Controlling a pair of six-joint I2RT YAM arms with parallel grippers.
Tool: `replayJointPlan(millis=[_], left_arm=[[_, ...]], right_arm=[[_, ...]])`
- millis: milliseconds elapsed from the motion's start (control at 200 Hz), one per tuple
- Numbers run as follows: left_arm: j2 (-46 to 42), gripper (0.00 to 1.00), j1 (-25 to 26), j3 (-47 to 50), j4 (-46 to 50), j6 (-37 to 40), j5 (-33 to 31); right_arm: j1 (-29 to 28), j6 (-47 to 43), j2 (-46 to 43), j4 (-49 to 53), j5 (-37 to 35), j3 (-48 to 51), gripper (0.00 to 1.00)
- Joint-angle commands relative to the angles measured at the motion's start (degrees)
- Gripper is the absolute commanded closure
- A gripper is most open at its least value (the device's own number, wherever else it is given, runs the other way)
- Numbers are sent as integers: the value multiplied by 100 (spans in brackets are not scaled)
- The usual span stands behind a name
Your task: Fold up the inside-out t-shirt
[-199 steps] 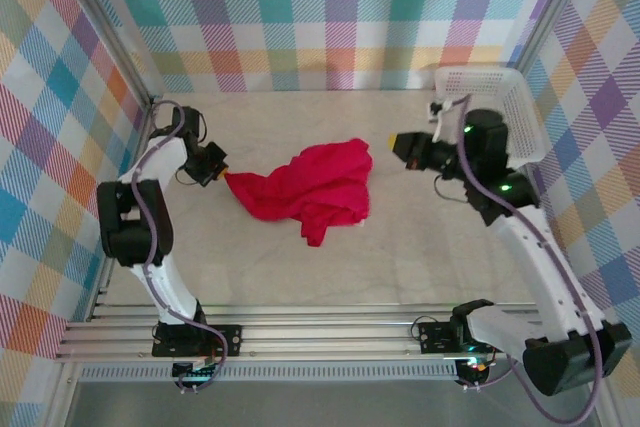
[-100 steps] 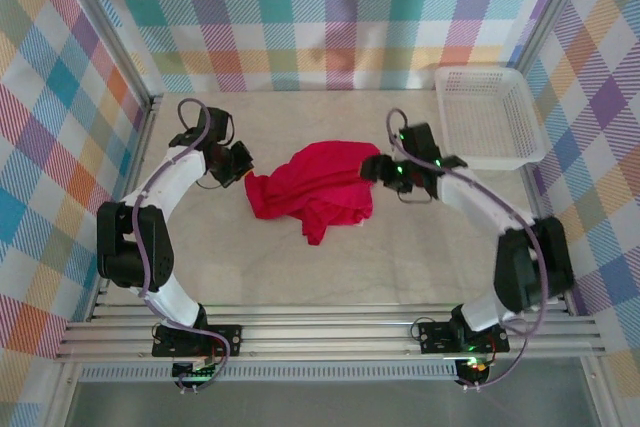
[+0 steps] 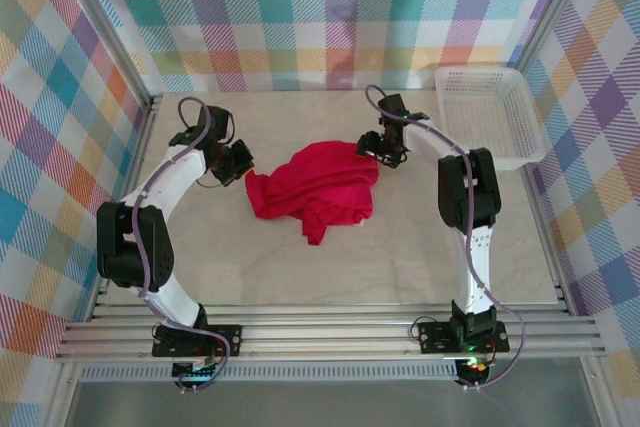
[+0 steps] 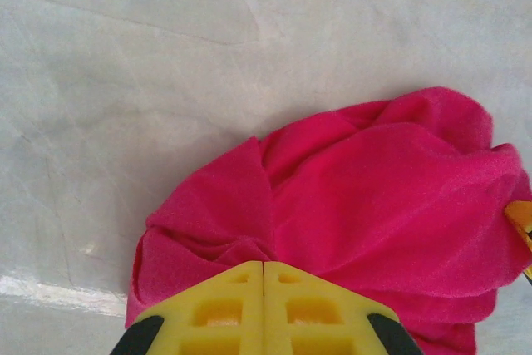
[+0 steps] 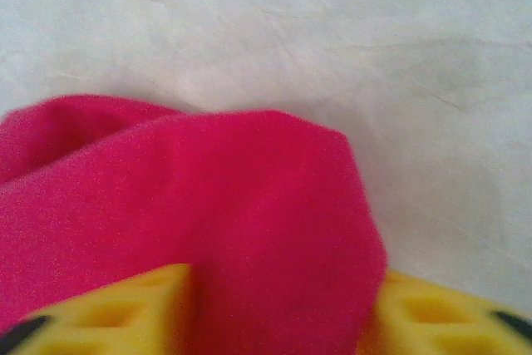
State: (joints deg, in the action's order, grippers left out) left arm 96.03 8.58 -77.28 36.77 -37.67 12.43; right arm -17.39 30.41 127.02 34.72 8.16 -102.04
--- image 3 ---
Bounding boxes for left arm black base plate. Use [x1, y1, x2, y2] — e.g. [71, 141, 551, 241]
[151, 324, 243, 359]

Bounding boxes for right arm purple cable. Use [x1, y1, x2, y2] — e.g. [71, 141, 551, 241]
[364, 84, 526, 391]

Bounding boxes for red t-shirt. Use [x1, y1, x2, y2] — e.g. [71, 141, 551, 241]
[244, 140, 380, 247]

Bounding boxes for aluminium side rail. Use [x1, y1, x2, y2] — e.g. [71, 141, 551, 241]
[519, 166, 576, 318]
[85, 95, 164, 322]

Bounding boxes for aluminium frame leg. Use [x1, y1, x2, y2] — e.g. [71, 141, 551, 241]
[579, 354, 621, 427]
[42, 361, 84, 427]

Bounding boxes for white plastic basket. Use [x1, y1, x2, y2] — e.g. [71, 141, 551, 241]
[433, 65, 546, 172]

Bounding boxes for aluminium upright post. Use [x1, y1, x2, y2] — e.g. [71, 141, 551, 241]
[512, 0, 599, 76]
[49, 0, 165, 111]

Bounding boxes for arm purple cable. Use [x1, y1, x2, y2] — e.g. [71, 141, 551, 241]
[133, 95, 236, 391]
[364, 84, 526, 391]

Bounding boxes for aluminium mounting rail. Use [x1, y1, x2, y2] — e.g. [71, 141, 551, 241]
[53, 300, 609, 364]

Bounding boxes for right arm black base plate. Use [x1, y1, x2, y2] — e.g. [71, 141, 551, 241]
[417, 321, 510, 356]

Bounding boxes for grey slotted cable duct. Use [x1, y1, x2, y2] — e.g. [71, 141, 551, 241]
[77, 364, 461, 383]

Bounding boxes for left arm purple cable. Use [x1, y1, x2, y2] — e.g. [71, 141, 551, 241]
[133, 95, 236, 391]

